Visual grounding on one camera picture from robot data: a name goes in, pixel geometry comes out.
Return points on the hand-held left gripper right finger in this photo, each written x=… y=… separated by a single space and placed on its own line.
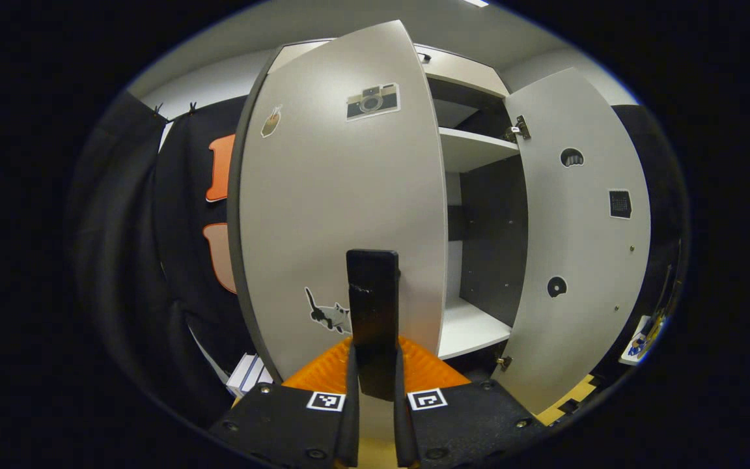
x=403 y=436

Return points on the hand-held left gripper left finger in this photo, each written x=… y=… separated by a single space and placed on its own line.
x=350 y=436

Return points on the beige double-door shoe cabinet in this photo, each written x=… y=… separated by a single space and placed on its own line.
x=492 y=241

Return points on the beige cabinet door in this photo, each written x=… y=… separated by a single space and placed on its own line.
x=323 y=208
x=577 y=247

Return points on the metal door hinge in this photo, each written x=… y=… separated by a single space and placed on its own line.
x=504 y=361
x=519 y=128

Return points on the white cabinet shelf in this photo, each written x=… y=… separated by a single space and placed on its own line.
x=472 y=150

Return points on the white blue box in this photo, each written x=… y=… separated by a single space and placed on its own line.
x=259 y=378

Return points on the white blue printed paper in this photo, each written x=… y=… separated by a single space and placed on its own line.
x=638 y=342

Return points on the black backdrop cloth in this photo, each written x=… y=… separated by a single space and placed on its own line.
x=121 y=260

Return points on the large ceiling light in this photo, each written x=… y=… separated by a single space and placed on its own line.
x=477 y=2

